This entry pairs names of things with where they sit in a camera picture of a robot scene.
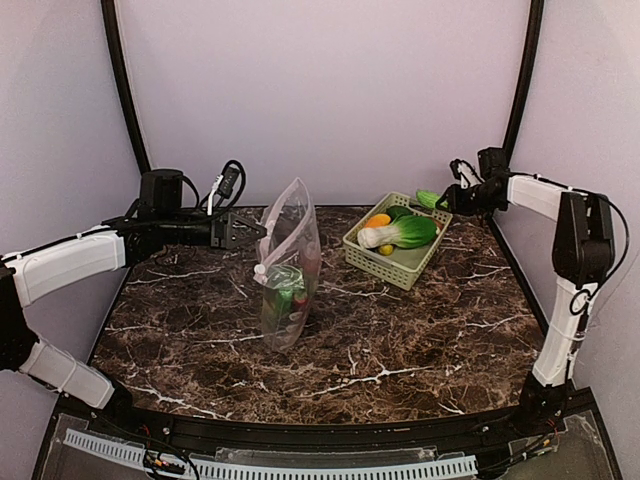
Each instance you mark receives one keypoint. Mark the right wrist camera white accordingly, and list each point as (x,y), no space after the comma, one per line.
(464,173)

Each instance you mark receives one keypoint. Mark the light green bitter gourd toy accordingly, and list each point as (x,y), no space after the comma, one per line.
(427,198)

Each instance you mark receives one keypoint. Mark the bok choy toy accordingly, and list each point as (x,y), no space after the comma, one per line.
(406,232)

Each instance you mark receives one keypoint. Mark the white slotted cable duct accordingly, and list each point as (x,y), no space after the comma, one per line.
(230,463)

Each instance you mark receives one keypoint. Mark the pale green plastic basket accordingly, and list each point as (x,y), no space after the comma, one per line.
(403,266)

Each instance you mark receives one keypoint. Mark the yellow corn toy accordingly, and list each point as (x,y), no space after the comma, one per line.
(386,250)

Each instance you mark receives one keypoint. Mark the black frame post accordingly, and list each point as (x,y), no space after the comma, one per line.
(525,75)
(125,93)

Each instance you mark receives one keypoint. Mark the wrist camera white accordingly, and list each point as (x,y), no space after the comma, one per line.
(226,190)
(464,173)

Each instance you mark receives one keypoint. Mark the clear zip top bag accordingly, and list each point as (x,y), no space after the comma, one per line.
(289,264)

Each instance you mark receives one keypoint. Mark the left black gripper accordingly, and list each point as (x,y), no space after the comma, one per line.
(218,233)

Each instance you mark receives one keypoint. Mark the green bell pepper toy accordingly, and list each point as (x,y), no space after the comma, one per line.
(283,282)

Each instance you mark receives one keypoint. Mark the black front rail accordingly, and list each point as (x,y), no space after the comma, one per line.
(484,433)

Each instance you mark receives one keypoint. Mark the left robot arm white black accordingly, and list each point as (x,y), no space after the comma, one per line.
(156,219)

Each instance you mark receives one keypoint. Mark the right black frame post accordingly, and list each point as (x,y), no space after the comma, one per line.
(525,75)

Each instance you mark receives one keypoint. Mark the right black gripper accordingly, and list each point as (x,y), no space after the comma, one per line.
(452,198)

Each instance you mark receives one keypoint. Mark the left black frame post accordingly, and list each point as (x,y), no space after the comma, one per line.
(125,93)

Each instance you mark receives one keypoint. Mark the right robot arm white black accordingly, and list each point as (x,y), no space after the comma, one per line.
(583,259)

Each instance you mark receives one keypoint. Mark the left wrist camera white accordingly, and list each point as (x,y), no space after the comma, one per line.
(226,190)

